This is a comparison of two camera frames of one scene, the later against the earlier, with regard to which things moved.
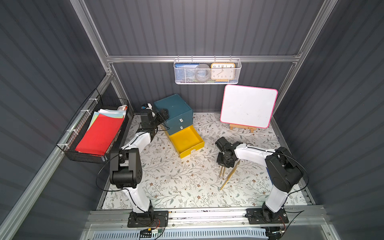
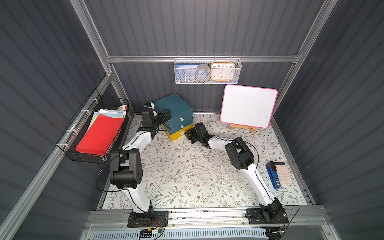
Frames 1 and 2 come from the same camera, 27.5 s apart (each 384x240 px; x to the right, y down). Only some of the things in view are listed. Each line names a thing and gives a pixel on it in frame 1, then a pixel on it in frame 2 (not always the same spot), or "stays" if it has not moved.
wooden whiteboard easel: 251,128 stays
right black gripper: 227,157 → 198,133
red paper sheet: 99,136 stays
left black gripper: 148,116 stays
